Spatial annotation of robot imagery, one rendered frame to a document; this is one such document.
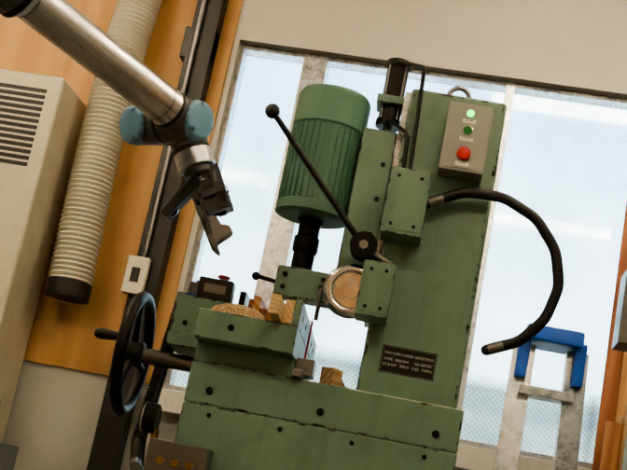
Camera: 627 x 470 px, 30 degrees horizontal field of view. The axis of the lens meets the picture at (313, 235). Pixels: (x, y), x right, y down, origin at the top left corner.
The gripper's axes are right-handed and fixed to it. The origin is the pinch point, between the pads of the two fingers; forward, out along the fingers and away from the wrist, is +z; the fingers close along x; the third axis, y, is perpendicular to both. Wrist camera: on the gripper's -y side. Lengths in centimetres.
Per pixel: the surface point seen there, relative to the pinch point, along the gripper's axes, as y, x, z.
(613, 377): 99, 110, 54
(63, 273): -59, 113, -37
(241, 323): 3.0, -28.7, 23.2
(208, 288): -3.4, -5.5, 9.2
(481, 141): 65, -16, 0
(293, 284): 15.1, -4.1, 14.4
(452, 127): 60, -16, -6
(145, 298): -17.6, -7.9, 7.3
